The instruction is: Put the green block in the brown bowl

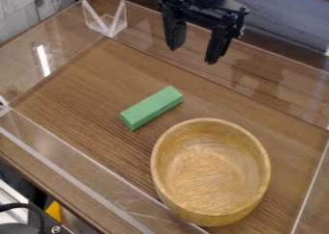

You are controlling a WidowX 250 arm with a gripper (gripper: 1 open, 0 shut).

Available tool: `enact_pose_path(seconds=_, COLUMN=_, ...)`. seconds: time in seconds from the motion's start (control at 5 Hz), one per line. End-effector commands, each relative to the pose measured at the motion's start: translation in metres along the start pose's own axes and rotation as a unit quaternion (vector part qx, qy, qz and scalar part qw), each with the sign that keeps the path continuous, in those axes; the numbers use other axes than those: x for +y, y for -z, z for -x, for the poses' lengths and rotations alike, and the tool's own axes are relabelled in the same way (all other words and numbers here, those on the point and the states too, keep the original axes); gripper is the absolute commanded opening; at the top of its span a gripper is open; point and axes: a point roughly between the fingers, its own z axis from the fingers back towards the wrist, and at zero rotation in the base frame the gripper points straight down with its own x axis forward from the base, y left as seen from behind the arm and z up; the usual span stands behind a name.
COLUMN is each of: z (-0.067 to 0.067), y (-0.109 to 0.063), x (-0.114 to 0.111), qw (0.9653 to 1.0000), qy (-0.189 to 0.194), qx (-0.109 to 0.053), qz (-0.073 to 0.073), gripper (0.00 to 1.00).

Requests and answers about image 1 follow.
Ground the green rectangular block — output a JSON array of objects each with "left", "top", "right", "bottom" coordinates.
[{"left": 121, "top": 86, "right": 184, "bottom": 130}]

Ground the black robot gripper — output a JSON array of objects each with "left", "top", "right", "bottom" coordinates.
[{"left": 159, "top": 0, "right": 249, "bottom": 65}]

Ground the brown wooden bowl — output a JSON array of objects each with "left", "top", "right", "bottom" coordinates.
[{"left": 151, "top": 117, "right": 272, "bottom": 226}]

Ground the black cable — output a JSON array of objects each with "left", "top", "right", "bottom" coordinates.
[{"left": 0, "top": 202, "right": 47, "bottom": 234}]

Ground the black and yellow equipment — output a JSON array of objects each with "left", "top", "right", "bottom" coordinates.
[{"left": 28, "top": 191, "right": 79, "bottom": 234}]

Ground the clear acrylic corner bracket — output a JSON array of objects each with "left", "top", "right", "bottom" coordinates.
[{"left": 81, "top": 0, "right": 128, "bottom": 38}]

